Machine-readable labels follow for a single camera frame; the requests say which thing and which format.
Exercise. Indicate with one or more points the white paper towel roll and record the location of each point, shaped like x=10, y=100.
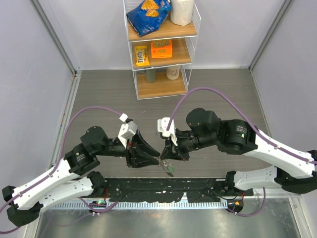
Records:
x=181, y=12

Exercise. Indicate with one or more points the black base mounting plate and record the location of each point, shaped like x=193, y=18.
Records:
x=168, y=190

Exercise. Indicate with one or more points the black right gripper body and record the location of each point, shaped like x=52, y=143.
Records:
x=185, y=142

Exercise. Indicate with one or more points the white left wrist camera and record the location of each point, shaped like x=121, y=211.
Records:
x=127, y=130

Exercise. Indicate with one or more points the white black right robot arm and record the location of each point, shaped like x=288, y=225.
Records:
x=290, y=169

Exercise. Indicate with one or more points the metal key organizer with rings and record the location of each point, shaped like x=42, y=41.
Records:
x=165, y=164

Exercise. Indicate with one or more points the yellow candy bag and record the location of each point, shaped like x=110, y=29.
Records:
x=141, y=56

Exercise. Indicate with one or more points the blue chips bag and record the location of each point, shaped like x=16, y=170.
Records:
x=149, y=15

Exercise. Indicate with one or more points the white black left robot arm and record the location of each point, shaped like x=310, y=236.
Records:
x=74, y=176

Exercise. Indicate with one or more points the white printed cup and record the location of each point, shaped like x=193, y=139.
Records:
x=172, y=72

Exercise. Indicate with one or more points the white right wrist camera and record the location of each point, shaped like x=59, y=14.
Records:
x=165, y=131

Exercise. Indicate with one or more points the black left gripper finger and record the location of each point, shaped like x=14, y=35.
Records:
x=145, y=146
x=143, y=159

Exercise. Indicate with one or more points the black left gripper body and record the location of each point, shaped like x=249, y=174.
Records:
x=131, y=150

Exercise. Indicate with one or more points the orange candy box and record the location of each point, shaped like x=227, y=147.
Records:
x=161, y=49

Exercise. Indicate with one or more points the white slotted cable duct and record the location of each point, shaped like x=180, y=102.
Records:
x=180, y=205

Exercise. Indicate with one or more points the white wire shelf unit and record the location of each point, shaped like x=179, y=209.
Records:
x=162, y=61

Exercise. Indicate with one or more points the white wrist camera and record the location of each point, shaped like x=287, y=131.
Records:
x=127, y=130
x=165, y=131

